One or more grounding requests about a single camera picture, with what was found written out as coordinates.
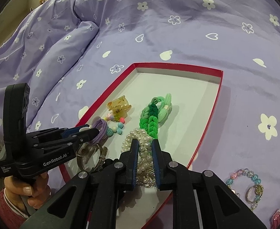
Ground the purple flower print duvet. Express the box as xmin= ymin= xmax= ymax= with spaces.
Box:
xmin=0 ymin=0 xmax=280 ymax=229

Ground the white pearl bracelet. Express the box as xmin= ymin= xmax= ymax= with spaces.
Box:
xmin=121 ymin=128 xmax=157 ymax=188

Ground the light green hair tie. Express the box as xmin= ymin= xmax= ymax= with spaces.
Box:
xmin=158 ymin=94 xmax=174 ymax=124

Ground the metal ring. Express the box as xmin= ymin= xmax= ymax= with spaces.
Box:
xmin=245 ymin=185 xmax=258 ymax=203

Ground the red cardboard box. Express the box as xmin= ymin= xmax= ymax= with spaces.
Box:
xmin=59 ymin=62 xmax=224 ymax=229

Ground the purple hair tie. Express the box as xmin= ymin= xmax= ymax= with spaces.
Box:
xmin=86 ymin=116 xmax=108 ymax=145

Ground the person's left hand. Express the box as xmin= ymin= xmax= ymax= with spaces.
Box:
xmin=3 ymin=172 xmax=52 ymax=210

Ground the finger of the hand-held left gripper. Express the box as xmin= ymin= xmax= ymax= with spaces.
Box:
xmin=34 ymin=127 xmax=101 ymax=149
xmin=27 ymin=123 xmax=92 ymax=139

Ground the silver wrist watch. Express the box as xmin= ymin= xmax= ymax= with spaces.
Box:
xmin=76 ymin=143 xmax=112 ymax=172

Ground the crystal bead bracelet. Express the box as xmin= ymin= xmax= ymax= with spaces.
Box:
xmin=226 ymin=168 xmax=265 ymax=211

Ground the pastel bead bracelet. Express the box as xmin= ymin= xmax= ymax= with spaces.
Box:
xmin=102 ymin=114 xmax=126 ymax=137

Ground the yellow hair claw clip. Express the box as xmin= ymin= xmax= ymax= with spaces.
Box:
xmin=107 ymin=96 xmax=133 ymax=118

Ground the person's left forearm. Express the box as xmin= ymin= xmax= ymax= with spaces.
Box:
xmin=0 ymin=186 xmax=30 ymax=222

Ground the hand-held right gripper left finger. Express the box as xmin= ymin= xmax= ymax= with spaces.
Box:
xmin=19 ymin=139 xmax=140 ymax=229

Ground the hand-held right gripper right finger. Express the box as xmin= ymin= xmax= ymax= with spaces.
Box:
xmin=151 ymin=139 xmax=268 ymax=229

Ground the green braided hair tie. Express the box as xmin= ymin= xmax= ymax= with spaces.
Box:
xmin=139 ymin=97 xmax=165 ymax=140

